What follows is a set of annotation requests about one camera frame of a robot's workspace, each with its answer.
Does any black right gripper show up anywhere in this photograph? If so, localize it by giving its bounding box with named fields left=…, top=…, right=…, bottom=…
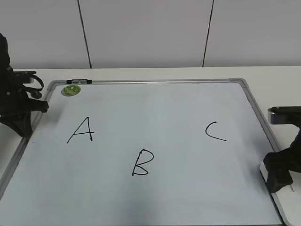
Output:
left=263, top=130, right=301, bottom=193

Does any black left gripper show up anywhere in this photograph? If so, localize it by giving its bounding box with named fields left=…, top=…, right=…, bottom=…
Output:
left=0, top=67, right=49, bottom=137

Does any white whiteboard eraser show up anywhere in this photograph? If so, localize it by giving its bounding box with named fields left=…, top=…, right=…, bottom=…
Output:
left=268, top=171, right=301, bottom=226

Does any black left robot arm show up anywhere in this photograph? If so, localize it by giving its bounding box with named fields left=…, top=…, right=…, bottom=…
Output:
left=0, top=35, right=49, bottom=137

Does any round green magnet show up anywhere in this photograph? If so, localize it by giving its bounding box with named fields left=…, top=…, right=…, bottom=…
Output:
left=61, top=85, right=81, bottom=97

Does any grey framed whiteboard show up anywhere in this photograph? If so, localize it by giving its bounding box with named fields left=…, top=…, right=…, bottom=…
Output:
left=0, top=82, right=281, bottom=226

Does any black left camera cable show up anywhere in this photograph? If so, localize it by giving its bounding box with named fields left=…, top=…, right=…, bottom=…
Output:
left=23, top=74, right=45, bottom=99

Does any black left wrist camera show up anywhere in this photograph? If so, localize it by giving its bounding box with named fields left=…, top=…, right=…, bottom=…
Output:
left=14, top=71, right=36, bottom=84

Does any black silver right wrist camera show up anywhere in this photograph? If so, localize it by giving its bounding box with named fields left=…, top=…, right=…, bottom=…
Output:
left=268, top=106, right=301, bottom=127

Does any black silver frame clip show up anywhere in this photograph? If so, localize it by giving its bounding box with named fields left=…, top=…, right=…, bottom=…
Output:
left=66, top=79, right=92, bottom=84

